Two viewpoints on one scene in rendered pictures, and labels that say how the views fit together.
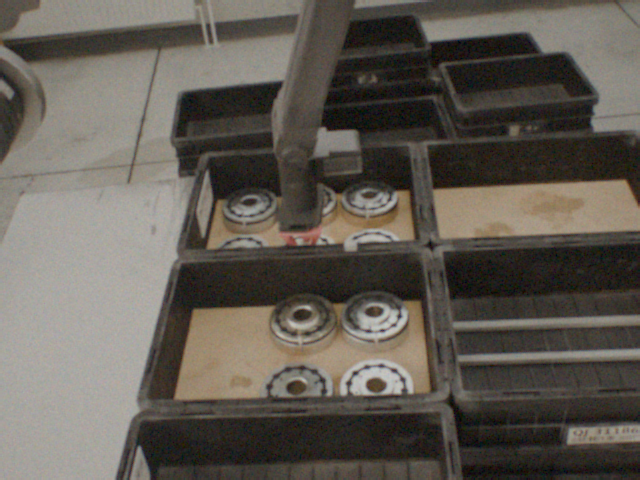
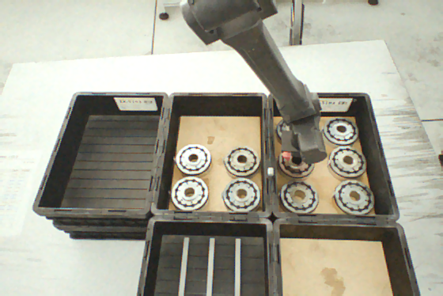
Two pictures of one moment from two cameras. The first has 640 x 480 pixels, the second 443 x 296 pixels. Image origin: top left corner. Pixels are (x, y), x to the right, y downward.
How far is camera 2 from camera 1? 92 cm
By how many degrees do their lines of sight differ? 58
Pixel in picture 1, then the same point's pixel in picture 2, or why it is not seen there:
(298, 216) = (287, 140)
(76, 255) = (334, 74)
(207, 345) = (234, 124)
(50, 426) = (225, 88)
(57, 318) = not seen: hidden behind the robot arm
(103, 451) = not seen: hidden behind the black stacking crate
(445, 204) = (364, 252)
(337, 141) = (306, 136)
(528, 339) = (227, 284)
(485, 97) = not seen: outside the picture
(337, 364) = (217, 180)
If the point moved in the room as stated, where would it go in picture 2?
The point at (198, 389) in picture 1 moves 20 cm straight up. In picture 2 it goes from (207, 124) to (202, 81)
